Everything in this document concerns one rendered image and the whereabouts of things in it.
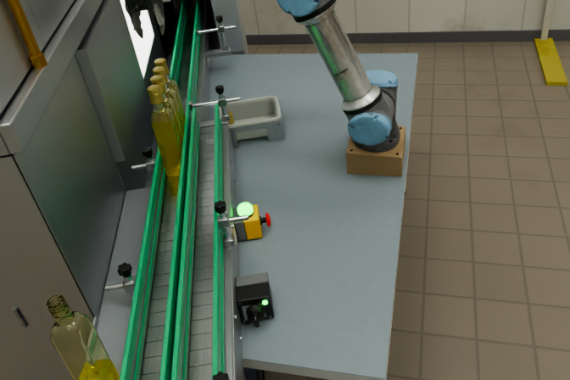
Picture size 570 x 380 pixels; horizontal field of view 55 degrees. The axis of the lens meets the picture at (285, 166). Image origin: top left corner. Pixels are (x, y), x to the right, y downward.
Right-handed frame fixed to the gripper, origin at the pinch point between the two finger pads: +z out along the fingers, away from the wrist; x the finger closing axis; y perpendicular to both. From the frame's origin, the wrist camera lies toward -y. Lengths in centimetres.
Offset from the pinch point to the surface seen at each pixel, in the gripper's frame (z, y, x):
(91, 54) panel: -4.2, 21.1, -12.4
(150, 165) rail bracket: 29.2, 24.7, -5.9
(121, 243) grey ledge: 37, 46, -14
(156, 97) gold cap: 11.5, 19.1, -0.1
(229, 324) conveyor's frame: 37, 77, 13
